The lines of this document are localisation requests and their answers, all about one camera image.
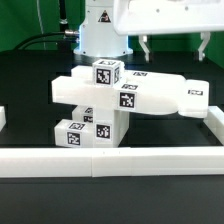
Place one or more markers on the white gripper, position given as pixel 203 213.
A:
pixel 155 17

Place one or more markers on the white tagged cube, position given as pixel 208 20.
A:
pixel 107 72

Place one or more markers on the white chair seat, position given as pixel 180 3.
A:
pixel 110 127

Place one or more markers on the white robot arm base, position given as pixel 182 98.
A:
pixel 97 37

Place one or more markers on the white U-shaped obstacle fence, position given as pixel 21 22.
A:
pixel 99 162

